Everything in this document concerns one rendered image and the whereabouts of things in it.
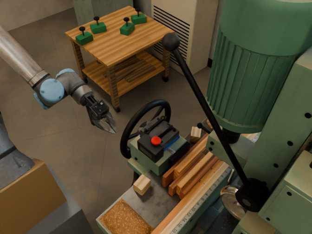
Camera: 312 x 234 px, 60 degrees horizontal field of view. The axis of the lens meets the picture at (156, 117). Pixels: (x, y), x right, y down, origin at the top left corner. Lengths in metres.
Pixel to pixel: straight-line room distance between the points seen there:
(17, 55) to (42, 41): 2.17
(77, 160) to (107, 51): 0.83
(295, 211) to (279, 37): 0.29
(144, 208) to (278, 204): 0.44
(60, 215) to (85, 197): 0.65
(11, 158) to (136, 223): 0.51
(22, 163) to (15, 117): 1.46
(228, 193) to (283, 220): 0.20
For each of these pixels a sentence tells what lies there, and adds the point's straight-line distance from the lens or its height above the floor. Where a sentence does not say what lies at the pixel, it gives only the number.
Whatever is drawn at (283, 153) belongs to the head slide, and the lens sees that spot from 0.63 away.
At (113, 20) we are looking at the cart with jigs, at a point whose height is 0.53.
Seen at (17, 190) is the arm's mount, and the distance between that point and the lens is 1.08.
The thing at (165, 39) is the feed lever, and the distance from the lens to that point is 0.52.
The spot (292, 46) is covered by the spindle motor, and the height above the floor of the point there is 1.43.
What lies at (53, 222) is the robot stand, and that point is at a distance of 1.29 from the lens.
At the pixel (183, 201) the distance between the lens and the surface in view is 0.82.
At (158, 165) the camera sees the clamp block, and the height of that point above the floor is 0.96.
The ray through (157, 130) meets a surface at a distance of 0.88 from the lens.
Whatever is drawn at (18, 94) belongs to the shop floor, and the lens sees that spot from 2.73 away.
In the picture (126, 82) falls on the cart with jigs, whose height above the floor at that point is 0.18.
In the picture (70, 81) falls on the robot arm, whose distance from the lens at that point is 1.30.
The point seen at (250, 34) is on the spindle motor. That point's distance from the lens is 0.49.
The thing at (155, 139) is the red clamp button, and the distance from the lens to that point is 0.83.
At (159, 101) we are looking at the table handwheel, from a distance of 1.06.
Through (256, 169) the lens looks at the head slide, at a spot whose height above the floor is 1.11.
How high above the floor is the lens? 1.69
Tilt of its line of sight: 49 degrees down
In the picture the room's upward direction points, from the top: straight up
